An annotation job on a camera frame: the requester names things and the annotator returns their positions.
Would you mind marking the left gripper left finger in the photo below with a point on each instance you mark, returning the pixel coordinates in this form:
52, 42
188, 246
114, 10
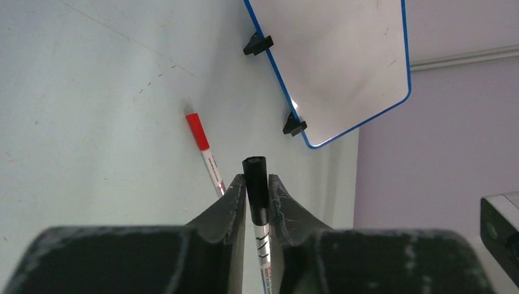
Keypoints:
206, 255

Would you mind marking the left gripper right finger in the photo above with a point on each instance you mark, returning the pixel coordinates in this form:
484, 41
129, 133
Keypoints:
309, 256

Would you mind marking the black whiteboard marker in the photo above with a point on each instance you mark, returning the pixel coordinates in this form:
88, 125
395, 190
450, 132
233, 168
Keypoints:
256, 181

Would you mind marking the blue framed whiteboard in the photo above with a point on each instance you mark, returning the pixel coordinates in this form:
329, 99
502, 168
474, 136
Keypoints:
340, 64

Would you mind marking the right black whiteboard foot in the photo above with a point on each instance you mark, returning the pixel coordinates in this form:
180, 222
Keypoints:
292, 126

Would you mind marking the black whiteboard foot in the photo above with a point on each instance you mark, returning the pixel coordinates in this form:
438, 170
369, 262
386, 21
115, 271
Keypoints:
257, 45
292, 126

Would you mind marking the red whiteboard marker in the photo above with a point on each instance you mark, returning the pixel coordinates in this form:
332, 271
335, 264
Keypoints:
203, 145

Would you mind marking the left black whiteboard foot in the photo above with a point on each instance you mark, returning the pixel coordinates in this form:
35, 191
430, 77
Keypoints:
257, 45

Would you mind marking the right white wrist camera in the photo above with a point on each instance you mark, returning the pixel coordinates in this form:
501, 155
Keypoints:
499, 230

